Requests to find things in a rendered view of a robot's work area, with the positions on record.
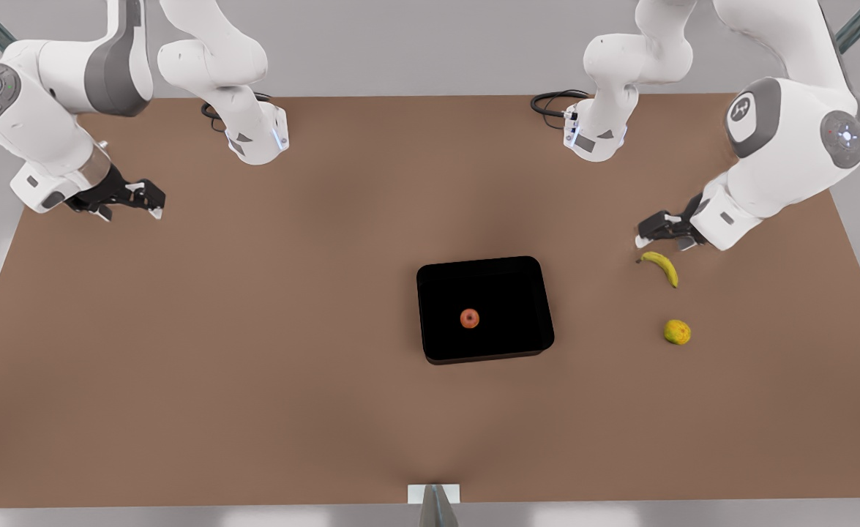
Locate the yellow banana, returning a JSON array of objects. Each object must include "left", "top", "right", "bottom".
[{"left": 635, "top": 251, "right": 680, "bottom": 289}]

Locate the black cable loop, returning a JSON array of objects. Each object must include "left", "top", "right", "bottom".
[
  {"left": 530, "top": 89, "right": 593, "bottom": 131},
  {"left": 201, "top": 92, "right": 273, "bottom": 134}
]

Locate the black storage box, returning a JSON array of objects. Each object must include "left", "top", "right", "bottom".
[{"left": 416, "top": 255, "right": 556, "bottom": 366}]

